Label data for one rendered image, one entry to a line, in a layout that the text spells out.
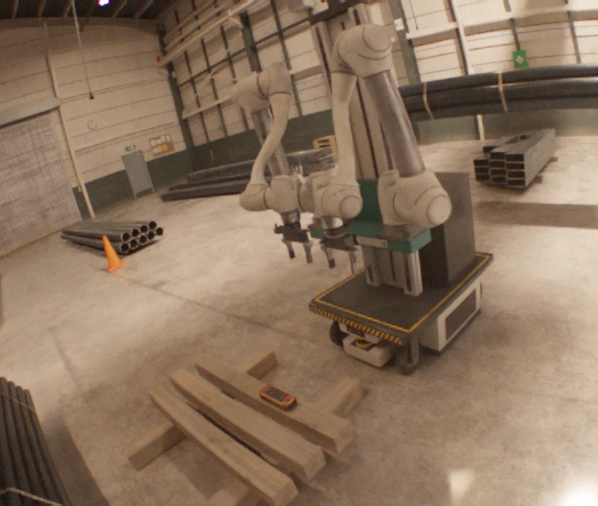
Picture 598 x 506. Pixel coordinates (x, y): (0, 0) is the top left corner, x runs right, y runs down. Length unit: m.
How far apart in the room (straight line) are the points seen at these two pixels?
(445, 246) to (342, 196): 0.82
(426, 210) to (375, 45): 0.57
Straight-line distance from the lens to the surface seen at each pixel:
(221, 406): 1.72
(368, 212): 1.83
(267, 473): 1.38
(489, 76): 3.93
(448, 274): 1.94
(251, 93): 1.80
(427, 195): 1.29
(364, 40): 1.22
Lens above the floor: 1.26
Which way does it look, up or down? 19 degrees down
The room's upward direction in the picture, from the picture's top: 14 degrees counter-clockwise
